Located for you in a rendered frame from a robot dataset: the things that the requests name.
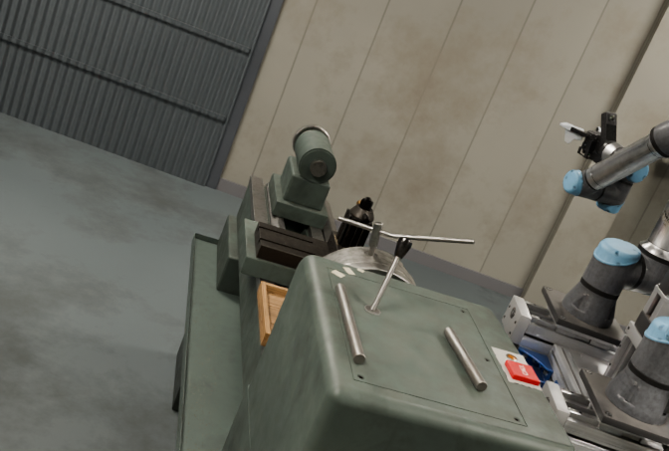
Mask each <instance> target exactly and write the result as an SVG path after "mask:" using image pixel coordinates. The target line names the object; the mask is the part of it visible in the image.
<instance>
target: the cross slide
mask: <svg viewBox="0 0 669 451"><path fill-rule="evenodd" d="M254 235H255V248H256V258H259V259H263V260H266V261H269V262H273V263H276V264H280V265H283V266H286V267H290V268H293V269H296V270H297V267H298V265H299V263H300V262H301V261H302V260H303V258H305V257H307V256H309V255H316V256H319V257H324V256H326V255H327V254H329V253H330V252H329V248H328V244H327V242H325V241H322V240H317V239H315V238H312V237H309V236H305V235H302V234H299V233H296V232H292V231H289V230H286V229H282V228H279V227H276V226H273V225H269V224H266V223H263V222H260V221H259V222H258V225H257V228H256V230H255V233H254ZM304 236H305V237H304ZM282 238H283V239H282ZM301 239H302V240H301ZM286 243H287V244H286ZM291 248H292V249H291Z"/></svg>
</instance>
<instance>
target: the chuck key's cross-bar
mask: <svg viewBox="0 0 669 451"><path fill-rule="evenodd" d="M338 221H341V222H344V223H347V224H350V225H353V226H356V227H359V228H362V229H365V230H368V231H371V232H372V226H369V225H366V224H363V223H359V222H356V221H353V220H350V219H347V218H344V217H341V216H339V217H338ZM379 234H380V235H383V236H386V237H389V238H393V239H399V238H400V237H407V238H409V239H410V240H416V241H431V242H445V243H460V244H474V243H475V240H474V239H462V238H447V237H432V236H417V235H402V234H393V233H390V232H387V231H384V230H380V232H379Z"/></svg>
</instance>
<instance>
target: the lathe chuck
mask: <svg viewBox="0 0 669 451"><path fill-rule="evenodd" d="M368 251H369V247H349V248H344V249H340V250H337V251H334V252H332V253H329V254H327V255H326V256H324V257H323V258H326V259H329V260H332V261H336V262H339V263H342V264H351V263H357V262H372V263H379V264H383V265H386V266H389V267H390V266H391V264H392V262H393V260H394V258H395V257H394V256H392V255H390V254H389V253H387V252H384V251H382V250H379V249H375V251H374V254H376V255H377V257H375V258H372V257H367V256H365V255H364V253H365V252H368ZM403 266H404V265H403V264H402V263H401V262H400V261H399V263H398V265H397V267H396V270H397V271H399V272H401V273H402V274H403V275H405V276H406V277H407V278H408V279H409V280H410V281H411V282H412V283H413V284H414V286H416V285H415V282H414V280H413V278H412V276H411V275H410V274H409V273H408V272H407V271H406V270H405V268H404V267H403Z"/></svg>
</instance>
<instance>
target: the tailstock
mask: <svg viewBox="0 0 669 451"><path fill-rule="evenodd" d="M292 146H293V151H294V153H295V155H296V157H294V156H291V155H290V156H289V157H288V159H287V162H286V165H285V167H284V170H283V173H282V175H280V174H277V173H273V174H272V176H271V179H270V182H269V193H270V201H271V208H272V214H273V215H276V216H280V217H283V218H286V219H289V220H292V221H295V222H299V223H302V224H305V225H308V226H312V227H316V228H319V229H322V230H323V229H324V228H325V225H326V223H327V220H328V213H327V210H326V207H325V201H326V198H327V196H328V193H329V191H330V188H331V186H330V183H329V180H330V179H331V178H332V177H333V176H334V174H335V171H336V161H335V156H334V153H333V150H332V147H331V139H330V137H329V135H328V133H327V132H326V131H325V130H324V129H323V128H322V127H320V126H318V125H312V124H311V125H306V126H303V127H302V128H300V129H299V130H298V131H297V132H296V133H295V135H294V137H293V141H292Z"/></svg>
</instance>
